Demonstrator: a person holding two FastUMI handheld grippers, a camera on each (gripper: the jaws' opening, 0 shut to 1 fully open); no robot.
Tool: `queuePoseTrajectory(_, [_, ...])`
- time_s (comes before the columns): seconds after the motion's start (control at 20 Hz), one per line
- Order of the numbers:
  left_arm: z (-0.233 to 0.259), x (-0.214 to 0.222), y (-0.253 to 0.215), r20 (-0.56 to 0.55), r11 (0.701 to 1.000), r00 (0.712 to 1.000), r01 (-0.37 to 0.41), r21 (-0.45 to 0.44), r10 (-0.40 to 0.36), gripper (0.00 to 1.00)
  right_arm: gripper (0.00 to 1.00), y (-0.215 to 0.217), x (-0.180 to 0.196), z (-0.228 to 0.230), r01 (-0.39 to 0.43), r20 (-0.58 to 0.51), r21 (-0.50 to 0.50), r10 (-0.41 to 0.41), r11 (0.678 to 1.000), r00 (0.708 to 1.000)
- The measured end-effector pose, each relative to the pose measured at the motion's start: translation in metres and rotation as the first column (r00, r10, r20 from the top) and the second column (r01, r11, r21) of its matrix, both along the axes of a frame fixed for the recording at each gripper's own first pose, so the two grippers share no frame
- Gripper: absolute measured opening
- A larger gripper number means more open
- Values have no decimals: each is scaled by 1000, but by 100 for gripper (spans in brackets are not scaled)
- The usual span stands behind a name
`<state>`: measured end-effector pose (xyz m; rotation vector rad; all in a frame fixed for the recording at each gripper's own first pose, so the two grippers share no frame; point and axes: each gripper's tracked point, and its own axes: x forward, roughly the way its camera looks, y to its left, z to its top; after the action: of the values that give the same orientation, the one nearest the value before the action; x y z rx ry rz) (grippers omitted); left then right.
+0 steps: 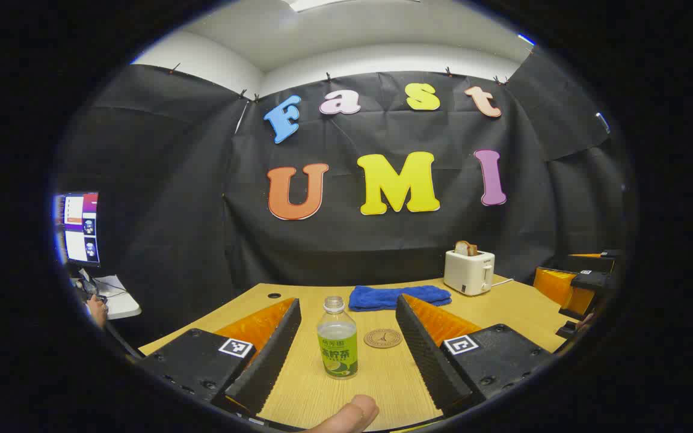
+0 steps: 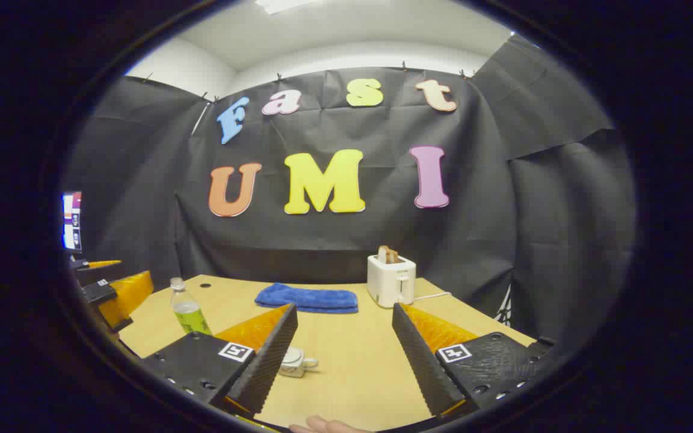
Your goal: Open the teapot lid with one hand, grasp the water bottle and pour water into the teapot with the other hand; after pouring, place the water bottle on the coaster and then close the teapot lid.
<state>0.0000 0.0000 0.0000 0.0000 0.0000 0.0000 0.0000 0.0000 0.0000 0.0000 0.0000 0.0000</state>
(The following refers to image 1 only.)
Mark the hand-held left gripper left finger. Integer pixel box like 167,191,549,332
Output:
136,298,302,417

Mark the blue folded towel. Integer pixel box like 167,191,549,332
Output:
348,285,452,312

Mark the white toaster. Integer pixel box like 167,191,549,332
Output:
443,248,496,296

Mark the black backdrop cloth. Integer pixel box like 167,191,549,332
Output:
58,48,630,349

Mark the computer monitor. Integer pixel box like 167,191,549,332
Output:
53,191,102,268

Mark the green label water bottle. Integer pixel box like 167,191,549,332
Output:
316,296,359,380

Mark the white side desk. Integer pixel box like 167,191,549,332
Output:
73,274,143,321

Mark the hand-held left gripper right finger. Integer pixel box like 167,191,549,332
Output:
396,293,555,417

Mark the round brown coaster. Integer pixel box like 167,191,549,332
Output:
364,328,403,349

